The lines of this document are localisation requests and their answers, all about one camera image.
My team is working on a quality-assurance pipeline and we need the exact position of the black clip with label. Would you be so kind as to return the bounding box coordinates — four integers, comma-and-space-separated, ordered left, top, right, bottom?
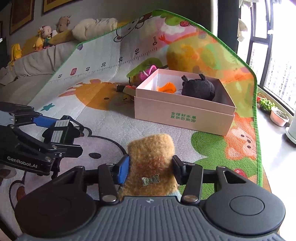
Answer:
42, 115, 85, 145

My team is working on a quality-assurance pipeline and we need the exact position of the brown plush bear toy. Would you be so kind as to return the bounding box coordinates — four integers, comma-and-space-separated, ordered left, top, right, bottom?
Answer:
118, 133, 181, 200

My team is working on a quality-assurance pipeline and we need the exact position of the black plush cat toy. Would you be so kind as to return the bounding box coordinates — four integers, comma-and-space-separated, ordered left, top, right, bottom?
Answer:
181, 74, 215, 101

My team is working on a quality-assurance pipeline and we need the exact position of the orange plastic toy bowl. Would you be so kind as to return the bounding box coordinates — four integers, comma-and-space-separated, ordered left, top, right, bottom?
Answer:
157, 82, 177, 94

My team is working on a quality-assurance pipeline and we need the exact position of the pink plastic mesh basket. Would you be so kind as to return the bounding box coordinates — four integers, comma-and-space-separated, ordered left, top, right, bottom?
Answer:
138, 65, 158, 81

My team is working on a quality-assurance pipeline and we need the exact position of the grey sofa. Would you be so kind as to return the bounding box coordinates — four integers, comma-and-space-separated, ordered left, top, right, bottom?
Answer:
1, 41, 78, 105

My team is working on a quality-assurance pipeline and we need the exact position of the colourful cartoon play mat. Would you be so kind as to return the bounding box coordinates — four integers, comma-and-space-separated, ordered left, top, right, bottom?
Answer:
0, 9, 265, 227

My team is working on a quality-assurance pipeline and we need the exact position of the yellow plush toy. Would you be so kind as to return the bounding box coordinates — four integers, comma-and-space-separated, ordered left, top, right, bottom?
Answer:
9, 43, 22, 66

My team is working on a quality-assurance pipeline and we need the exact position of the pink cardboard box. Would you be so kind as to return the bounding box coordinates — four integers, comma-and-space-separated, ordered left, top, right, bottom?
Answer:
134, 69, 236, 136

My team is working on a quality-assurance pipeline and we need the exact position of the yellow long pillow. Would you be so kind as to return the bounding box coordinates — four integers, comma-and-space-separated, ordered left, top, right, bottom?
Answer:
48, 30, 75, 45

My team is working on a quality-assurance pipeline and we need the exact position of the small doll plush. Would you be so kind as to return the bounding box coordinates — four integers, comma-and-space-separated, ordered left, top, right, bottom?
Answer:
40, 26, 58, 48

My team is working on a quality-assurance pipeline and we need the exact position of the brown plush animal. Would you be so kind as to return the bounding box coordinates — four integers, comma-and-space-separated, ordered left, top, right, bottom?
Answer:
56, 15, 71, 33

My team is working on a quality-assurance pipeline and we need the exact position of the beige rolled cushion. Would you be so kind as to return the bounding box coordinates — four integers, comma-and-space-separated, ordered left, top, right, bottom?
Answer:
72, 18, 118, 42

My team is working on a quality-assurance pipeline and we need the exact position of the pink flower pot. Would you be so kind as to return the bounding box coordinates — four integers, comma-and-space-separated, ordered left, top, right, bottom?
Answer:
270, 106, 289, 127

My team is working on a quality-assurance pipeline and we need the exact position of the framed red yellow picture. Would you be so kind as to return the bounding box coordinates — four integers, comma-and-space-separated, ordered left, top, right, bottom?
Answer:
10, 0, 35, 35

